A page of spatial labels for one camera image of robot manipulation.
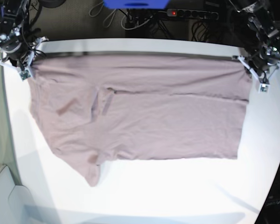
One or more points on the mauve pink t-shirt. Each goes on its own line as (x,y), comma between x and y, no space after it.
(92,109)

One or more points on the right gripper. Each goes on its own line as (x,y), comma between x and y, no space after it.
(21,61)

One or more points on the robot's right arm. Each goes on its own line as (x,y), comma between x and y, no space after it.
(17,38)

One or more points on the black power strip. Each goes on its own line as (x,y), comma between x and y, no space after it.
(192,14)

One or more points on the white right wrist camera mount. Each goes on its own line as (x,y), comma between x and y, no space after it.
(23,47)

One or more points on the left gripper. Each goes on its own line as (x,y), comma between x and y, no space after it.
(263,67)

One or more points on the blue box overhead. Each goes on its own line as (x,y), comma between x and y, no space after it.
(135,4)

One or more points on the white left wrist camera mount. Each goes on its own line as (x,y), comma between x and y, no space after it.
(262,77)

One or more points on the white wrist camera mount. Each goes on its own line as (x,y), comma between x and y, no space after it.
(23,47)
(262,77)

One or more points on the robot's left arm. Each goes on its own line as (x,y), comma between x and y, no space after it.
(260,19)

